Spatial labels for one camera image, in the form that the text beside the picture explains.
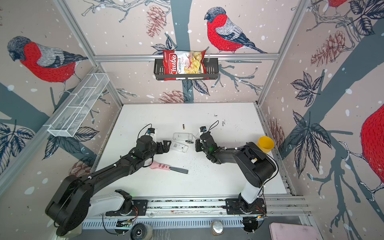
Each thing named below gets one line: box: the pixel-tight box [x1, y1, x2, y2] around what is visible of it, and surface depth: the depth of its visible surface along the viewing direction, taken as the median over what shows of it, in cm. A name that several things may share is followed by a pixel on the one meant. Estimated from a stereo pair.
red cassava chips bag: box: [163, 49, 210, 81], surface depth 89 cm
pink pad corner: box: [269, 222, 324, 240], surface depth 67 cm
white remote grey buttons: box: [172, 132, 193, 141], surface depth 103 cm
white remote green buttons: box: [170, 140, 189, 153], surface depth 97 cm
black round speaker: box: [130, 223, 154, 240], surface depth 60 cm
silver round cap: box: [211, 220, 224, 236], surface depth 61 cm
